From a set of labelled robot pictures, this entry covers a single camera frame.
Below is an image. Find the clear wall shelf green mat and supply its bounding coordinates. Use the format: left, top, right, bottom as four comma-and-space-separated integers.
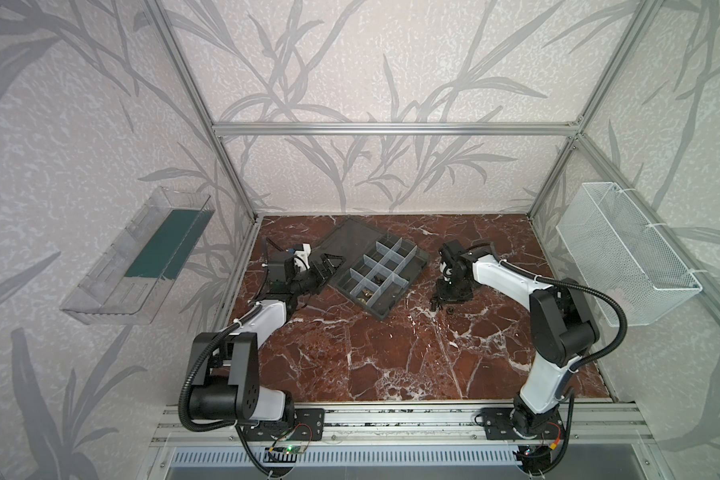
60, 187, 215, 325

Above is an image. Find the grey compartment organizer box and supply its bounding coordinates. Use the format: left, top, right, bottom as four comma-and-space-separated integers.
309, 217, 429, 321

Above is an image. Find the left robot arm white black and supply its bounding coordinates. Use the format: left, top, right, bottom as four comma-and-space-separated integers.
178, 250, 345, 432

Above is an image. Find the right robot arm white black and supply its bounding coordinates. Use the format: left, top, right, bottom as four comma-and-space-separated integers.
430, 240, 628, 438

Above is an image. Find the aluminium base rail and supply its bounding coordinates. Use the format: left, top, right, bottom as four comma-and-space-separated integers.
146, 400, 658, 448

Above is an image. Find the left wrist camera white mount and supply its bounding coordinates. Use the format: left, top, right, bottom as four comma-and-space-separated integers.
288, 243, 311, 271

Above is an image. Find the white wire mesh basket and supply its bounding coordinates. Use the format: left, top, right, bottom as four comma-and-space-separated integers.
557, 182, 703, 327

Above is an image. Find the small circuit board green led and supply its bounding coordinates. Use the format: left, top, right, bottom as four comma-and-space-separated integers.
266, 445, 308, 463

